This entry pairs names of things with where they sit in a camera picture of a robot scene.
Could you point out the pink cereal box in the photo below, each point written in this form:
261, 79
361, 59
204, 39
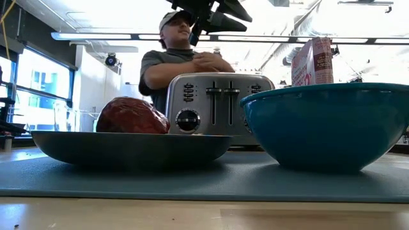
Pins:
311, 64

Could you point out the red-brown pastry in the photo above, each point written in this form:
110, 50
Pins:
132, 116

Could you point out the black track spotlight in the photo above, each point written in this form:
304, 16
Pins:
335, 50

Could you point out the blue ceramic bowl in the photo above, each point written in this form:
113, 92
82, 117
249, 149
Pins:
326, 127

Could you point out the small white cup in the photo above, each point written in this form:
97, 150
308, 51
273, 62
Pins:
8, 143

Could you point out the silver ceiling duct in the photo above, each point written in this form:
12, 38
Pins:
292, 56

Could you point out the stainless steel toaster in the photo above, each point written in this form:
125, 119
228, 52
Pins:
217, 105

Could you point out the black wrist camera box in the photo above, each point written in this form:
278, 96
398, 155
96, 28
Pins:
193, 39

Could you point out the black ceiling dome camera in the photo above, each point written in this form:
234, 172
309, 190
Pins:
111, 60

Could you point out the person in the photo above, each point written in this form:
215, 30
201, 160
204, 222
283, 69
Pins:
159, 67

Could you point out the blue-grey placemat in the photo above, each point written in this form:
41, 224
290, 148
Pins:
223, 182

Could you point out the person's hand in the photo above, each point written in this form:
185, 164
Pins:
211, 62

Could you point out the person's cap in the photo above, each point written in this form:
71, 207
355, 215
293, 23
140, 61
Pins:
169, 17

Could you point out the grey shallow plate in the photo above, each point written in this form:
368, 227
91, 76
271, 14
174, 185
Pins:
128, 148

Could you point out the clear plastic bin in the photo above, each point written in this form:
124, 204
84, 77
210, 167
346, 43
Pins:
76, 119

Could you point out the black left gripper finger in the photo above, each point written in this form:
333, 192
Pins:
236, 9
227, 25

